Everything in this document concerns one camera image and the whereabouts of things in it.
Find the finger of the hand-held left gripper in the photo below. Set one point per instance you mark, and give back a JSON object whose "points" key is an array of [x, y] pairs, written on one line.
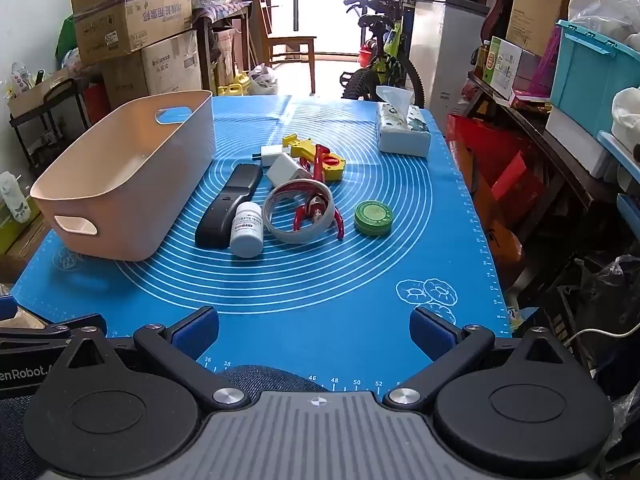
{"points": [[50, 336], [6, 307]]}

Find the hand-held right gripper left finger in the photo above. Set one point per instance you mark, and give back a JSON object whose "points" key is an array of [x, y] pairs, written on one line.
{"points": [[197, 332]]}

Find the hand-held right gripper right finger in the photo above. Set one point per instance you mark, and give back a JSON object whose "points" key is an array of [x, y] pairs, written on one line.
{"points": [[430, 335]]}

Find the white pill bottle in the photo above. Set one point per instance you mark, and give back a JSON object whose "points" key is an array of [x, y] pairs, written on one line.
{"points": [[246, 232]]}

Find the green tape roll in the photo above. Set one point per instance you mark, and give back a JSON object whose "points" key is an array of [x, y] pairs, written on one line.
{"points": [[373, 217]]}

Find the white round container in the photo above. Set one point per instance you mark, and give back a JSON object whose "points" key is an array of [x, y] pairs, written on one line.
{"points": [[295, 236]]}

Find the red figure toy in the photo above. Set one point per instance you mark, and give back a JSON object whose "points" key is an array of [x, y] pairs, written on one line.
{"points": [[339, 220]]}

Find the beige plastic basket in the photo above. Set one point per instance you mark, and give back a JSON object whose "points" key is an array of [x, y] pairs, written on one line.
{"points": [[125, 185]]}

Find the large white charger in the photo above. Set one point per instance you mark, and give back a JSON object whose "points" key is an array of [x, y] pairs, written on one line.
{"points": [[287, 170]]}

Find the green plastic container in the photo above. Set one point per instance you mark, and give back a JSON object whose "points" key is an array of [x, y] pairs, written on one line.
{"points": [[15, 235]]}

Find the blue silicone mat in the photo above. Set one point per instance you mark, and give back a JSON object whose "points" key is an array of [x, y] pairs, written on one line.
{"points": [[325, 285]]}

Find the black remote control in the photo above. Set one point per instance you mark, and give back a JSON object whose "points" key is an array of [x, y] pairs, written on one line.
{"points": [[220, 210]]}

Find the red paper bag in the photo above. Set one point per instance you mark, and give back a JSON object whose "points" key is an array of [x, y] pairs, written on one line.
{"points": [[485, 150]]}

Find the small white charger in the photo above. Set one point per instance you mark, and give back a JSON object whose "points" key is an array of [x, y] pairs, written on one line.
{"points": [[272, 152]]}

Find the yellow and red plastic tool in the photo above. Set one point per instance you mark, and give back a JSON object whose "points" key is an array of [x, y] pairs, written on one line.
{"points": [[332, 164]]}

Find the black shelf rack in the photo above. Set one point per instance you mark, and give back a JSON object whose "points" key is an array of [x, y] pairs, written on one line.
{"points": [[65, 110]]}

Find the patterned tissue pack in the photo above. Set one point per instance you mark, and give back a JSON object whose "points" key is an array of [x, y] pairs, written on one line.
{"points": [[402, 127]]}

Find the cardboard box on rack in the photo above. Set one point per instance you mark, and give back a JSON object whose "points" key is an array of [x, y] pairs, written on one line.
{"points": [[35, 94]]}

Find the dark wooden shelf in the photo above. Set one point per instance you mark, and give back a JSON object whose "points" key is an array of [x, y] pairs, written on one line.
{"points": [[550, 155]]}

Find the white foam box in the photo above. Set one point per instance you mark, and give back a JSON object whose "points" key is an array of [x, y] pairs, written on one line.
{"points": [[575, 140]]}

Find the yellow plastic jug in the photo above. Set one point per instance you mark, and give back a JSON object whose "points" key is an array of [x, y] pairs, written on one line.
{"points": [[235, 87]]}

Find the plain brown cardboard box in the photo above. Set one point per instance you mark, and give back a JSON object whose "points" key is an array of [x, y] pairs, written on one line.
{"points": [[125, 82]]}

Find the grey plastic bag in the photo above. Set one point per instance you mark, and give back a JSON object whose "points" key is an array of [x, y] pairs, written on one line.
{"points": [[262, 80]]}

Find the printed cardboard box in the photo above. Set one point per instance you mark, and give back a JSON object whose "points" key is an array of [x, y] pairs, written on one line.
{"points": [[172, 65]]}

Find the green and white product box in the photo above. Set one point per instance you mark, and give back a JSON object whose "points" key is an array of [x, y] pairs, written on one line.
{"points": [[502, 67]]}

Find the green and black bicycle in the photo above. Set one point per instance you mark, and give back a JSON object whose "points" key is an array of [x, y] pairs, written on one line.
{"points": [[385, 55]]}

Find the red bucket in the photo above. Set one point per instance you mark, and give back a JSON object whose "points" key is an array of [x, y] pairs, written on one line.
{"points": [[367, 55]]}

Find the teal storage bin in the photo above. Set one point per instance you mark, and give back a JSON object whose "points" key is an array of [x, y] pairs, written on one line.
{"points": [[585, 80]]}

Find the wooden chair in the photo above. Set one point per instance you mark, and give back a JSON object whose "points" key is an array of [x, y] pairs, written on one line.
{"points": [[290, 42]]}

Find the open cardboard box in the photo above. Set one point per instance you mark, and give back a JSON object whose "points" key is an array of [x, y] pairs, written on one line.
{"points": [[130, 22]]}

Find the table with patterned cloth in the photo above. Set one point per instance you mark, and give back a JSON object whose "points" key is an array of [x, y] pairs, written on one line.
{"points": [[220, 10]]}

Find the tall brown cardboard box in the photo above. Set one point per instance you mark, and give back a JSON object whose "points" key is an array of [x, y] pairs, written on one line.
{"points": [[540, 5]]}

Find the white plastic bag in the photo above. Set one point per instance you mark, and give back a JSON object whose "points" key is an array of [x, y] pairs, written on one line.
{"points": [[607, 0]]}

